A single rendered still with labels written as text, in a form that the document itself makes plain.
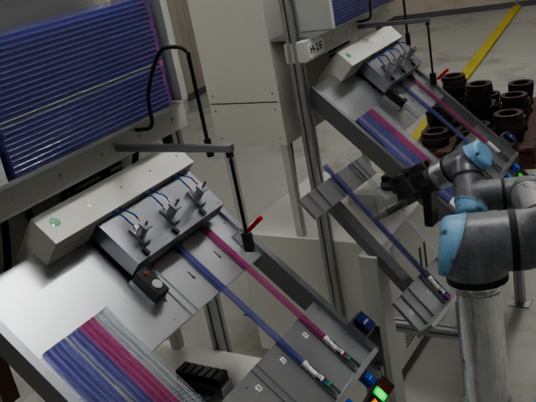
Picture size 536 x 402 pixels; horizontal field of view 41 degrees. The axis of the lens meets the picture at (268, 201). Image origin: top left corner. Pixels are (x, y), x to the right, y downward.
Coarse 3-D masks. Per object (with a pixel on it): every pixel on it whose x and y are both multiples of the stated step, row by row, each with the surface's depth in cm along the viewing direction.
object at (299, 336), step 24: (312, 312) 183; (288, 336) 174; (312, 336) 177; (336, 336) 181; (264, 360) 165; (288, 360) 169; (312, 360) 172; (336, 360) 175; (360, 360) 179; (240, 384) 158; (264, 384) 161; (288, 384) 164; (312, 384) 167; (336, 384) 170
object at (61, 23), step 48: (144, 0) 171; (0, 48) 138; (48, 48) 148; (96, 48) 159; (144, 48) 172; (0, 96) 139; (48, 96) 148; (96, 96) 160; (144, 96) 173; (0, 144) 141; (48, 144) 149
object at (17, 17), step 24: (0, 0) 160; (24, 0) 165; (48, 0) 171; (72, 0) 177; (96, 0) 184; (0, 24) 160; (120, 168) 193; (24, 216) 168; (0, 240) 162; (0, 264) 163
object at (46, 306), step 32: (224, 224) 189; (32, 256) 155; (64, 256) 159; (96, 256) 163; (160, 256) 172; (224, 256) 182; (256, 256) 187; (0, 288) 147; (32, 288) 150; (64, 288) 154; (96, 288) 157; (128, 288) 161; (192, 288) 170; (32, 320) 145; (64, 320) 149; (128, 320) 156; (160, 320) 160
